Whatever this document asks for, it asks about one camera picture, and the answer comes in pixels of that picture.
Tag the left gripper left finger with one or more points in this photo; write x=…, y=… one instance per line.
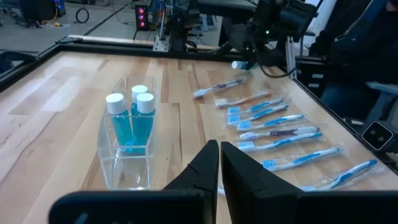
x=205, y=174

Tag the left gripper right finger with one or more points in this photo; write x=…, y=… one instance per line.
x=239, y=177

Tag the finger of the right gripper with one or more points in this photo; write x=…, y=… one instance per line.
x=247, y=54
x=259, y=56

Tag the teal mouthwash bottle white cap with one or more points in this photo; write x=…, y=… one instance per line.
x=139, y=91
x=237, y=65
x=121, y=130
x=144, y=130

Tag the purple white toothbrush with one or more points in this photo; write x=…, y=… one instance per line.
x=280, y=133
x=224, y=85

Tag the orange white toothbrush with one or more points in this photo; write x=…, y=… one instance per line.
x=248, y=99

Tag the clear acrylic organizer box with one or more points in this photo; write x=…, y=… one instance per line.
x=124, y=171

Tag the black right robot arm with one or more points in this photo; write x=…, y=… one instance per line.
x=183, y=18

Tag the person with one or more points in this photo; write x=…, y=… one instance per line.
x=357, y=46

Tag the black controller box with lights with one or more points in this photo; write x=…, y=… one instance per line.
x=141, y=18

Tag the grey office chair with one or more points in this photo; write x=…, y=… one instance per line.
x=384, y=88

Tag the black aluminium table frame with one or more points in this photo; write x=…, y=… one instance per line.
x=140, y=49

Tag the black table-level camera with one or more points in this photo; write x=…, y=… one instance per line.
x=377, y=135

